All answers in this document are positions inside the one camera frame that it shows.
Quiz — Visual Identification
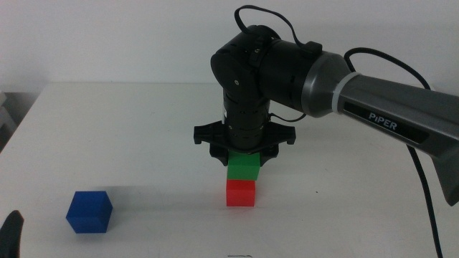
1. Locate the blue cube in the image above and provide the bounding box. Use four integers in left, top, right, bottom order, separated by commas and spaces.
65, 190, 114, 234

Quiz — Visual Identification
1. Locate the green cube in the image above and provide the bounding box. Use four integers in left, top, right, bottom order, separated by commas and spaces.
227, 150, 261, 181

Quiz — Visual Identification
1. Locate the thin black looped cable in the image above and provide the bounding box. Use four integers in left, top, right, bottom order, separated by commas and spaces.
234, 4, 323, 59

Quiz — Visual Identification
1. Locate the red cube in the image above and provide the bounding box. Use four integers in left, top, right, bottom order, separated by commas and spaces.
226, 179, 256, 208

